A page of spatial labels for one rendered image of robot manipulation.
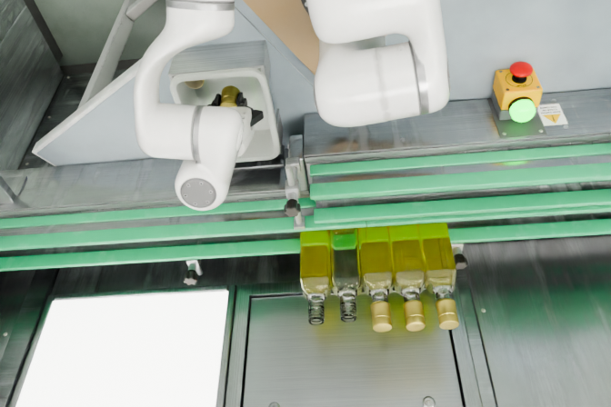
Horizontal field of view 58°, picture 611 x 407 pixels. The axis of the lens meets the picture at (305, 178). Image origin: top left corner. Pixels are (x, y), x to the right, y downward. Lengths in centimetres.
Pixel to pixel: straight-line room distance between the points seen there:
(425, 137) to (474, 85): 15
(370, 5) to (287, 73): 44
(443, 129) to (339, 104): 43
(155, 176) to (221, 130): 53
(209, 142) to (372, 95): 22
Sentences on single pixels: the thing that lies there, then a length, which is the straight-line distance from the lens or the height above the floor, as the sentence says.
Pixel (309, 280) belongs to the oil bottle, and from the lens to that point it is 103.
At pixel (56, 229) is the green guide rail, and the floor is 92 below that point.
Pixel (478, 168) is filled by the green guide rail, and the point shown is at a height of 92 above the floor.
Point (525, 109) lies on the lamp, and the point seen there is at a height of 85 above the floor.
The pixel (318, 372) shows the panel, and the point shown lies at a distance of 111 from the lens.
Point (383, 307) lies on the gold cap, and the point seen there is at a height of 113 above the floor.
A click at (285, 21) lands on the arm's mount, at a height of 77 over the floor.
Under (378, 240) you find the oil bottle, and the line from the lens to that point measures 106.
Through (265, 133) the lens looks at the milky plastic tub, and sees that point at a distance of 114.
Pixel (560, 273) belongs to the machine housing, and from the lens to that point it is 130.
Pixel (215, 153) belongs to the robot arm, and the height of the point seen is 110.
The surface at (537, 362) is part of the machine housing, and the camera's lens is 119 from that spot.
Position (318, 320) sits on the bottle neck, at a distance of 103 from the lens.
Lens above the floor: 161
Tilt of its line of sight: 42 degrees down
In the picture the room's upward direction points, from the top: 180 degrees counter-clockwise
